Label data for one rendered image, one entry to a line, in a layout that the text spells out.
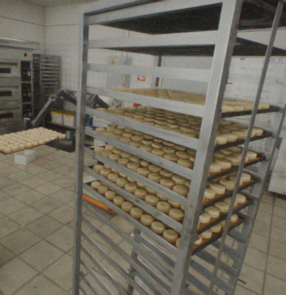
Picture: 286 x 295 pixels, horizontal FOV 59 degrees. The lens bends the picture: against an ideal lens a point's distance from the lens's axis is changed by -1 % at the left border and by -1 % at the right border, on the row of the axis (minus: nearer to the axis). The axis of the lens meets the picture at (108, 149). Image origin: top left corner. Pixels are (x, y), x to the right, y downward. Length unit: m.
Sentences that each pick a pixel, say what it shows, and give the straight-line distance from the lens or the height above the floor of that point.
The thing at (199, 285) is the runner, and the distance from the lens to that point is 1.50.
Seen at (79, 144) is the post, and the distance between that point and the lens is 1.14.
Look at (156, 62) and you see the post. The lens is 1.38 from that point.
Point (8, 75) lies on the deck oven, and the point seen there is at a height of 1.34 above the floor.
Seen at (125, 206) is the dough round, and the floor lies 1.06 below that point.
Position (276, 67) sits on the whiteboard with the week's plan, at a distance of 4.96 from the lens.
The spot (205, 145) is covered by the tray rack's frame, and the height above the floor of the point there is 1.43.
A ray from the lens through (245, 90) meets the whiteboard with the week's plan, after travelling 4.99.
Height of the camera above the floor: 1.59
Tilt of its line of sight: 18 degrees down
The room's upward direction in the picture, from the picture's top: 4 degrees clockwise
